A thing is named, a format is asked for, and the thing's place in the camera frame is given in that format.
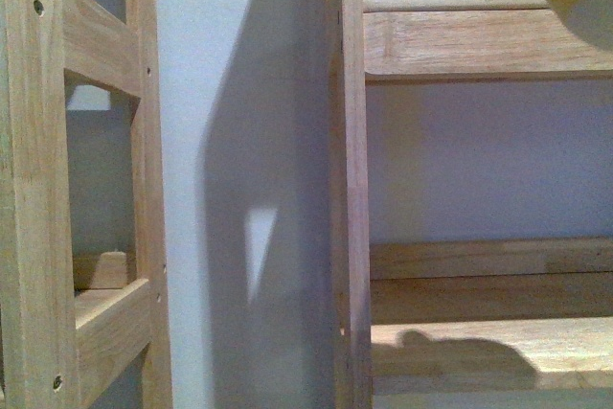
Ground right wooden shelf unit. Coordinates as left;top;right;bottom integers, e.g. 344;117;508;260
326;0;612;408

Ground wooden shelf unit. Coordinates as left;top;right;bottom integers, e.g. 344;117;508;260
326;0;612;408
1;0;172;408

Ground left wooden shelf unit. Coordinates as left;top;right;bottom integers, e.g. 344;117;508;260
1;0;172;408

